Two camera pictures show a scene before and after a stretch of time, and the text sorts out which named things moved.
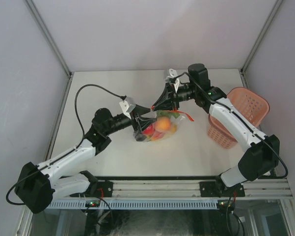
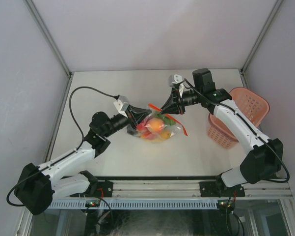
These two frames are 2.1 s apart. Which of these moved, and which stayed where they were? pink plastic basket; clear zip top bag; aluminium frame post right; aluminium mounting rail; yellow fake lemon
Moved: yellow fake lemon; clear zip top bag
Stayed: pink plastic basket; aluminium frame post right; aluminium mounting rail
